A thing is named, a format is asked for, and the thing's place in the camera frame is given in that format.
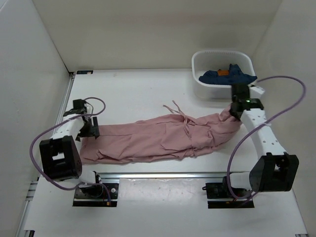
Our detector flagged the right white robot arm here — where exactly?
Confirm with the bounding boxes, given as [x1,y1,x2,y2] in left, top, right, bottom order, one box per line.
[222,83,299,199]

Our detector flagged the white plastic basket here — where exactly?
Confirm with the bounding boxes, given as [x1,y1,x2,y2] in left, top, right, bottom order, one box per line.
[191,49,257,99]

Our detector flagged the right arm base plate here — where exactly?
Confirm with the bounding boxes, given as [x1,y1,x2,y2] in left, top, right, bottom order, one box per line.
[202,183,255,209]

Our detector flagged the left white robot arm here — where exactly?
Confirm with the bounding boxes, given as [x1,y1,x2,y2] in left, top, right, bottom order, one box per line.
[39,98,106,198]

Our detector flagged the dark blue trousers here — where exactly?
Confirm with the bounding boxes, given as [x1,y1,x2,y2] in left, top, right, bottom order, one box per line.
[198,64,257,85]

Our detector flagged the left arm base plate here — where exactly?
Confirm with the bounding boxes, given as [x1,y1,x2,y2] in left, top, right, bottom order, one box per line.
[73,180,119,207]

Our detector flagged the pink trousers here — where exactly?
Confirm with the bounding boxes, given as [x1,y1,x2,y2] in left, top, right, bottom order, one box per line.
[79,107,241,164]

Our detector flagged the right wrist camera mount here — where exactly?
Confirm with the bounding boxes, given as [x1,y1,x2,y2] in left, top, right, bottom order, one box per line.
[249,84,265,99]

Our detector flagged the black corner label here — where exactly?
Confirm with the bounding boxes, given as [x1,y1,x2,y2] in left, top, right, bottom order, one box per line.
[76,70,94,75]

